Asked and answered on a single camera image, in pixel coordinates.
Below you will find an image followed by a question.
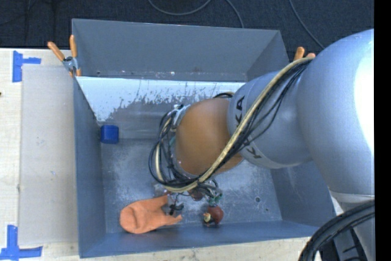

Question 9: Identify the pale flat board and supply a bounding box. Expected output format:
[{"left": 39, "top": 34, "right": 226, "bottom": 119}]
[{"left": 17, "top": 65, "right": 78, "bottom": 248}]

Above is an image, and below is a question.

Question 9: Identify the red-brown toy figure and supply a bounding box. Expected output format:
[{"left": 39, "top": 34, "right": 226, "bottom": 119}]
[{"left": 202, "top": 205, "right": 224, "bottom": 227}]

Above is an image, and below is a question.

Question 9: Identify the orange cloth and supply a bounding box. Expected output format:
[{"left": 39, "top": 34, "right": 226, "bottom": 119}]
[{"left": 119, "top": 194, "right": 183, "bottom": 235}]

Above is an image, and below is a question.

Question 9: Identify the blue sponge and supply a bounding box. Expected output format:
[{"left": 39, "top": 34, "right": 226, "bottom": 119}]
[{"left": 100, "top": 125, "right": 120, "bottom": 145}]

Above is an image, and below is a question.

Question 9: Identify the grey metal bin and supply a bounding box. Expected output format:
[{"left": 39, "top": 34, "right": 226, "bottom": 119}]
[{"left": 71, "top": 18, "right": 337, "bottom": 259}]

